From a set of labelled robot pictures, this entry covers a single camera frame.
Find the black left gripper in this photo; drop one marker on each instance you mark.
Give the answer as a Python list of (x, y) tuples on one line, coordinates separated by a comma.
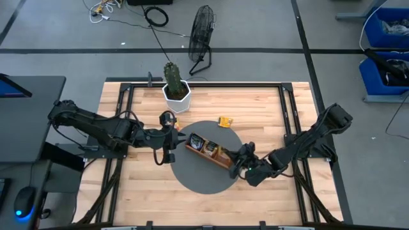
[(164, 139)]

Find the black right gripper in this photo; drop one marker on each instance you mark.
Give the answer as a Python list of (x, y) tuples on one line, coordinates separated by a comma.
[(246, 159)]

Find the dark blue tea packet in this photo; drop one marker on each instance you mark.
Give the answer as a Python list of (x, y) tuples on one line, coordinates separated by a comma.
[(195, 141)]

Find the wooden tea box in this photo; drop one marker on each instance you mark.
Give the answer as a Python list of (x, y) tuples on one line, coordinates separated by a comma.
[(207, 158)]

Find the beige tea packet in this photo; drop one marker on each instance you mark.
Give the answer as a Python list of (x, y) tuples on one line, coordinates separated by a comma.
[(211, 148)]

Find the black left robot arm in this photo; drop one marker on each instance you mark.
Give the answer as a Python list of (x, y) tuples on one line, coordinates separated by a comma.
[(96, 127)]

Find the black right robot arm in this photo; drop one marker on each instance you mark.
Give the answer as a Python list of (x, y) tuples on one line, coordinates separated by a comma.
[(319, 127)]

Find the orange tea packet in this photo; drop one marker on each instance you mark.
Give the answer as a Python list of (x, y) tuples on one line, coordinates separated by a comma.
[(177, 124)]

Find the yellow tea packet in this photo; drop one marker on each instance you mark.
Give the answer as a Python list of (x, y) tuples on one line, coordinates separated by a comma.
[(225, 122)]

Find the round grey woven placemat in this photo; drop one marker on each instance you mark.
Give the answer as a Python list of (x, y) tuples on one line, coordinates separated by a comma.
[(198, 179)]

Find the green cactus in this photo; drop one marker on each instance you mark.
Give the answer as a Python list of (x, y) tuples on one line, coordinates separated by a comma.
[(173, 78)]

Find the black floor fan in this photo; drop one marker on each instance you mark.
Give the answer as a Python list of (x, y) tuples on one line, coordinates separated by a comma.
[(201, 32)]

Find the black office desk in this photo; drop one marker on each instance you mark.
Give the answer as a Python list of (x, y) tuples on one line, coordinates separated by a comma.
[(32, 127)]

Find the blue storage bin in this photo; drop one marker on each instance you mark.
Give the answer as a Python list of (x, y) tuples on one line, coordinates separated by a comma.
[(370, 80), (374, 35)]

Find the black computer mouse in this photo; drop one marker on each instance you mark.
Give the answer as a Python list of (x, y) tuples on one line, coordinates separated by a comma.
[(25, 201)]

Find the blue-screen desk monitor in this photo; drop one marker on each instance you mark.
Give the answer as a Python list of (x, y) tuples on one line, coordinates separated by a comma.
[(11, 89)]

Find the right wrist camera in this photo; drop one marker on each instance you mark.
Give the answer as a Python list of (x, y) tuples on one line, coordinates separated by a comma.
[(249, 147)]

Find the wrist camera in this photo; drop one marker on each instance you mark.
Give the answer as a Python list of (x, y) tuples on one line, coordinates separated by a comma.
[(249, 147), (167, 119)]

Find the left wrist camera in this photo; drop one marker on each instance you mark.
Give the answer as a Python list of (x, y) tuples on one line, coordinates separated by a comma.
[(167, 119)]

